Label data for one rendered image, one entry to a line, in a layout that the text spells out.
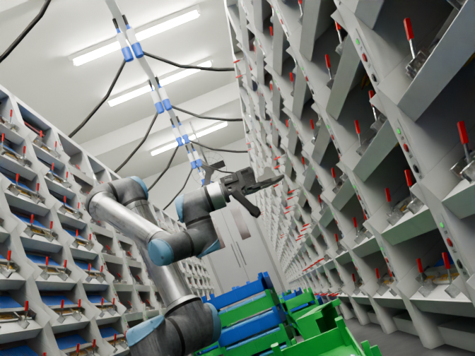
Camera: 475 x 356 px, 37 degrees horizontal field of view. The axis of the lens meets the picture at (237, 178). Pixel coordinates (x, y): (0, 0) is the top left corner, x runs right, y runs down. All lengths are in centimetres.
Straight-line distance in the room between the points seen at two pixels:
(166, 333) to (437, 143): 147
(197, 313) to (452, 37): 181
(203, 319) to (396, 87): 149
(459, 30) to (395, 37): 42
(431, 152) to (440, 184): 6
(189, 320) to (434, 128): 149
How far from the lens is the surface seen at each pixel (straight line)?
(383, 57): 134
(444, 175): 131
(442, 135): 132
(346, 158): 200
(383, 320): 269
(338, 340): 191
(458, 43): 98
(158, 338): 252
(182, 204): 234
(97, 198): 269
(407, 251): 199
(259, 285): 318
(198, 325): 258
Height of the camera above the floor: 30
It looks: 10 degrees up
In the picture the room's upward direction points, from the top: 22 degrees counter-clockwise
